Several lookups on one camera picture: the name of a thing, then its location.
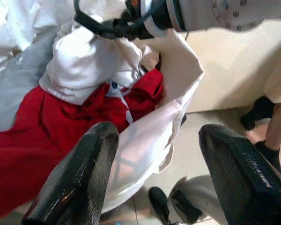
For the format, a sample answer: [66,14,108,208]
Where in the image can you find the grey garment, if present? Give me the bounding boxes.
[0,30,59,139]

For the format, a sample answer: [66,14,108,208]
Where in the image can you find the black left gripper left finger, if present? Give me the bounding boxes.
[21,121,120,225]

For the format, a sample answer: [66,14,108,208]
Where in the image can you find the cream kitchen cabinet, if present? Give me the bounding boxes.
[184,22,281,114]

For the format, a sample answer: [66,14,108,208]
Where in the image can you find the white laundry bag green print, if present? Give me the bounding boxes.
[0,0,206,214]

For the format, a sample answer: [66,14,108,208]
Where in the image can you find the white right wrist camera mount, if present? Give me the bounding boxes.
[135,0,171,38]

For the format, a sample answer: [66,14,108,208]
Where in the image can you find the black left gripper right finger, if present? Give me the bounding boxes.
[198,124,281,225]

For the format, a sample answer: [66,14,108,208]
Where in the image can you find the red garment white drawstring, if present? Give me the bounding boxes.
[0,69,165,214]

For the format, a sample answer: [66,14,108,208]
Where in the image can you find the person leg black sock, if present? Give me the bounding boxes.
[255,97,281,175]
[240,95,277,131]

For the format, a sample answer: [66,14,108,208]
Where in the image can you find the white knit garment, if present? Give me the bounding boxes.
[38,14,153,106]

